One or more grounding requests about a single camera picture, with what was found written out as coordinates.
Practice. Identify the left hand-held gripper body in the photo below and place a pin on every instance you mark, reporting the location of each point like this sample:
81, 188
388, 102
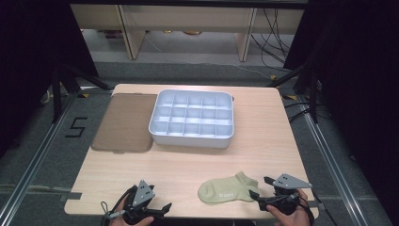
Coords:
141, 194

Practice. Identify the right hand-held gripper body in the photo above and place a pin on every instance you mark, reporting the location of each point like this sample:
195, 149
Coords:
284, 201

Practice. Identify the pale green ankle sock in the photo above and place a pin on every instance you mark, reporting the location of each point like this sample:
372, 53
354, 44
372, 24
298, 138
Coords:
226, 191

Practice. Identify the person's right hand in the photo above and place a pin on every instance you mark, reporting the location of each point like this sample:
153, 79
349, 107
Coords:
295, 219

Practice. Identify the person's left hand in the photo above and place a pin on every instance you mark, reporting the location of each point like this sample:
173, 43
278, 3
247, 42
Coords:
120, 219

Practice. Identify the grey tape strip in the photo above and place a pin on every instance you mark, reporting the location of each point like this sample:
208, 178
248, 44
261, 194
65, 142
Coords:
70, 196
313, 204

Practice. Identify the white compartment storage box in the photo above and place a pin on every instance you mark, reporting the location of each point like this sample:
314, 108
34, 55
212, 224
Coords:
191, 139

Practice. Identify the brown translucent box lid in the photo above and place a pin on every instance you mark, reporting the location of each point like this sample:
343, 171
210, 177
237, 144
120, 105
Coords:
125, 122

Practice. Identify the yellow black floor tape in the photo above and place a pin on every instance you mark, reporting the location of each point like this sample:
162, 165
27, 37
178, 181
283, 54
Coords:
83, 95
290, 97

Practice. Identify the black metal stand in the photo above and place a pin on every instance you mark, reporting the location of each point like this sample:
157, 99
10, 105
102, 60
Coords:
57, 94
313, 97

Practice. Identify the black curtain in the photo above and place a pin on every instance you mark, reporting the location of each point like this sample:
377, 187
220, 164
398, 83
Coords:
360, 62
31, 47

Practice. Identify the aluminium floor rail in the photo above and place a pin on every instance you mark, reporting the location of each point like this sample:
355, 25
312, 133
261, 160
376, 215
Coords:
332, 169
34, 163

